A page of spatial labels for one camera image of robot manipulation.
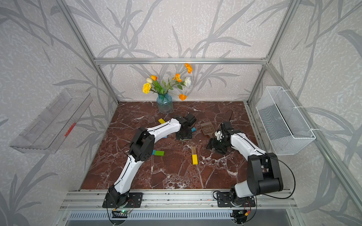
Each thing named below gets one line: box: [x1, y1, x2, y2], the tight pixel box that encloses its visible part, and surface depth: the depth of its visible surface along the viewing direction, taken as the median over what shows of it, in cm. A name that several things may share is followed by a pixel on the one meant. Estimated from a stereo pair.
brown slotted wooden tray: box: [200, 121, 215, 139], surface depth 106 cm
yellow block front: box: [191, 154, 198, 165], surface depth 90 cm
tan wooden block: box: [191, 146, 197, 155], surface depth 93 cm
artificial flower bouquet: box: [142, 63, 193, 102], surface depth 98 cm
